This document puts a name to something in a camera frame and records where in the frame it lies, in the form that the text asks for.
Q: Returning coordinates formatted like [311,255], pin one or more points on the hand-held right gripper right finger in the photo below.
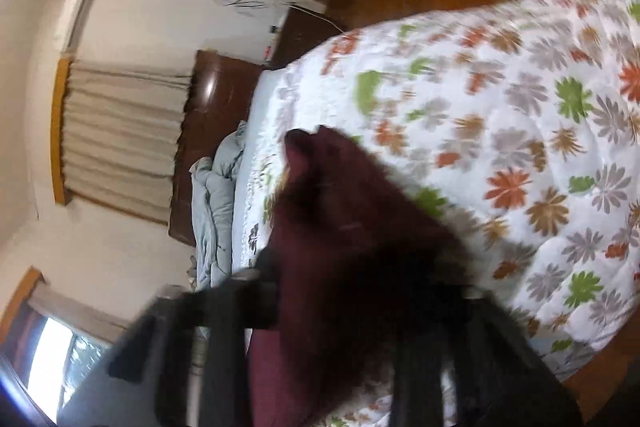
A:
[425,382]

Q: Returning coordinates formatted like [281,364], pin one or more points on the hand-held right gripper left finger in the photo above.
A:
[227,357]

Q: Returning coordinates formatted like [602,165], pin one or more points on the maroon pants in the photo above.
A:
[340,217]

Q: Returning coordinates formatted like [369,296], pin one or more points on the grey-blue blanket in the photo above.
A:
[215,207]

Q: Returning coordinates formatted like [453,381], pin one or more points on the window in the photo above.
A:
[60,357]

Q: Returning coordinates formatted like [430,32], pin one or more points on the beige curtain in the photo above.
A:
[120,132]

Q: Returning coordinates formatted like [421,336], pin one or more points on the light blue bed sheet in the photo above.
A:
[262,107]

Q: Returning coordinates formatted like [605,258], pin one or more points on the dark wooden nightstand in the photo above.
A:
[300,37]
[220,92]

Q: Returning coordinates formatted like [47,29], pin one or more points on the floral quilt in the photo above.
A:
[500,107]

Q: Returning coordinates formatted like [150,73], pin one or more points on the white air conditioner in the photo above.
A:
[82,12]

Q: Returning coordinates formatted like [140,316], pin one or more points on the wooden curtain frame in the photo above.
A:
[60,132]

